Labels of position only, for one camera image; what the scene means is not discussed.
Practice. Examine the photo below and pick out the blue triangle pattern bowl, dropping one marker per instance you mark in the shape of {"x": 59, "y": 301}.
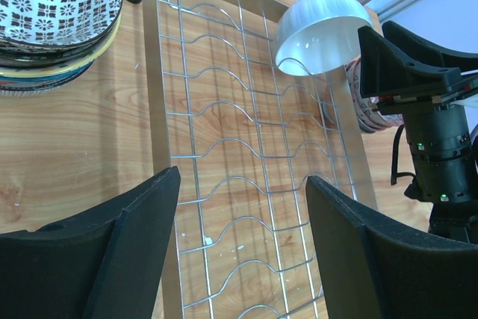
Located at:
{"x": 9, "y": 82}

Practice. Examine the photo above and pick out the red geometric pattern bowl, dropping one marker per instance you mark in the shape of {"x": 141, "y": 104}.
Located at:
{"x": 364, "y": 106}

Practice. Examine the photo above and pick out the brown diamond pattern bowl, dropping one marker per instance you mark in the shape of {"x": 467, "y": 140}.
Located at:
{"x": 51, "y": 25}

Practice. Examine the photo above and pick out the silver wire dish rack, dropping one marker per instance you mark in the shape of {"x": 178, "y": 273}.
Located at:
{"x": 245, "y": 138}

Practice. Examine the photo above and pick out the black leaf coral bowl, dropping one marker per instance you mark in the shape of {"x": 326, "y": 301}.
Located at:
{"x": 11, "y": 58}

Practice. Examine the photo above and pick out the yellow rim leaf bowl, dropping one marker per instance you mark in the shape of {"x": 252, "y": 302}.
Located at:
{"x": 65, "y": 66}

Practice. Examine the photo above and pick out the plain white bowl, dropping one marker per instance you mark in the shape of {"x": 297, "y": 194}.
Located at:
{"x": 317, "y": 36}

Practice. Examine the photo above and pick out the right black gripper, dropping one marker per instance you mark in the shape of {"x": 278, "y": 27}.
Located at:
{"x": 409, "y": 74}

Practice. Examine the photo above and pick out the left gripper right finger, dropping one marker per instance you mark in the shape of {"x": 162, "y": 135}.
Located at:
{"x": 372, "y": 266}

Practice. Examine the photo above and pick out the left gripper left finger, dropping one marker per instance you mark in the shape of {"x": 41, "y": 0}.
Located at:
{"x": 105, "y": 262}

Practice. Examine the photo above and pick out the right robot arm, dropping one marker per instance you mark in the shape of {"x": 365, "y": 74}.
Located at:
{"x": 444, "y": 156}

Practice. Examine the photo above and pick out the striped line pattern bowl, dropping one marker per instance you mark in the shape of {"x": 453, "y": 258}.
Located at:
{"x": 24, "y": 91}

